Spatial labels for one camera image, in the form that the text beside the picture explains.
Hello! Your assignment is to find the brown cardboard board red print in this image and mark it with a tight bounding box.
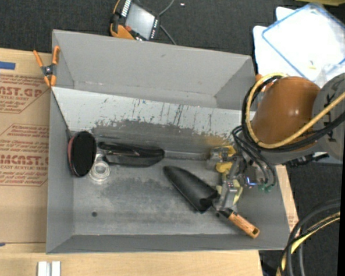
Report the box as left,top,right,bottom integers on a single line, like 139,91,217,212
0,47,309,267

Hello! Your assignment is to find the yellow and grey small tool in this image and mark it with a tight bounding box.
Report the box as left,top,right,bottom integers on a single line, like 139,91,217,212
207,144,239,175

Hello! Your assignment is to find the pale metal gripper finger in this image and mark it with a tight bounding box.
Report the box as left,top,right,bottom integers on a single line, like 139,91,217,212
216,179,236,212
233,183,244,206

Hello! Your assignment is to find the grey metal bin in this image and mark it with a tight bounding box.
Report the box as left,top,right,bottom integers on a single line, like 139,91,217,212
38,29,303,270

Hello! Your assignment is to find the black trowel with wooden handle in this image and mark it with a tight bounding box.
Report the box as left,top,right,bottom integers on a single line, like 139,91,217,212
159,165,264,239

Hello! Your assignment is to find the black and red oval paddle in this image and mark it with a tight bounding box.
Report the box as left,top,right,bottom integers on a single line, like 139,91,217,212
62,128,99,179

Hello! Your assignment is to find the clear glass cup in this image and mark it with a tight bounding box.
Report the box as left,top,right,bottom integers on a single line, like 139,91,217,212
87,152,113,186

